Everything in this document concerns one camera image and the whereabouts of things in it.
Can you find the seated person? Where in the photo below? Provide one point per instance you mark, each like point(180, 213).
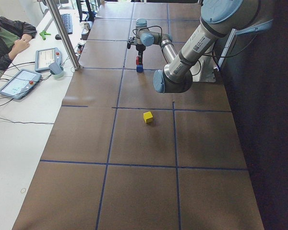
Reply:
point(15, 37)

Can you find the far teach pendant tablet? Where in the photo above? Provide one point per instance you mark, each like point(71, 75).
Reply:
point(45, 57)

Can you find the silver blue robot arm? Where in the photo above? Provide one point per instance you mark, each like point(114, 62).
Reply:
point(218, 18)

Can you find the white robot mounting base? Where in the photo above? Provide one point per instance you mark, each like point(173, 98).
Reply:
point(203, 70)

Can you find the blue cube block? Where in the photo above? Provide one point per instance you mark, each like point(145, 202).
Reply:
point(139, 68)

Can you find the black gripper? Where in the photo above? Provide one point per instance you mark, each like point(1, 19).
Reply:
point(140, 48)

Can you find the green plastic tool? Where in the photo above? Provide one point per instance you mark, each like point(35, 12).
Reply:
point(43, 34)

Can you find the aluminium frame post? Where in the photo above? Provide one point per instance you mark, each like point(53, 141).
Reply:
point(63, 33)

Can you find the near teach pendant tablet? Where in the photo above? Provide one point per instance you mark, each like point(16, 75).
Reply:
point(21, 84)

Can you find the orange black connector block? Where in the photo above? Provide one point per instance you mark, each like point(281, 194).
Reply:
point(80, 48)

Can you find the silver metal cup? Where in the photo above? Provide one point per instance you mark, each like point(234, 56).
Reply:
point(87, 26)

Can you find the black box on desk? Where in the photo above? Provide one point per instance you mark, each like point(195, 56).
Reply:
point(85, 33)

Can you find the teach pendant tablet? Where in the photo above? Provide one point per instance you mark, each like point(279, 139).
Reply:
point(45, 57)
point(21, 84)

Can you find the yellow cube block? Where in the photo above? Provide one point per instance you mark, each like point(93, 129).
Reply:
point(148, 117)

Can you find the black keyboard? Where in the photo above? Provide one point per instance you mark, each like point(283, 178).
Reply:
point(67, 22)

